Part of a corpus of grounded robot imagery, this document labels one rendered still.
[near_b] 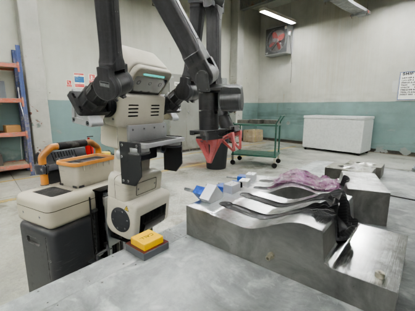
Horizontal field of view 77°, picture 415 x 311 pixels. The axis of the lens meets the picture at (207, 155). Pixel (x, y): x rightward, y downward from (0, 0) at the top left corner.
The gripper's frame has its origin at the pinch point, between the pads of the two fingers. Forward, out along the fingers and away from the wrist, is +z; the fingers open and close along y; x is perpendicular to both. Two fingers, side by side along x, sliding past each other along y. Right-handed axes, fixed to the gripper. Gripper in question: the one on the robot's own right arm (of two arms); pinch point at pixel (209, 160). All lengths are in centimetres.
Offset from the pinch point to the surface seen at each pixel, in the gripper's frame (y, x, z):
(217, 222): -8.2, -9.4, 14.2
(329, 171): 78, -13, 17
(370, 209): 34, -37, 17
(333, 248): -1.8, -35.9, 14.9
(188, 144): 423, 432, 73
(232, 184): 9.6, -1.6, 9.5
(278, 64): 773, 352, -158
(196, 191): -1.9, 3.7, 10.0
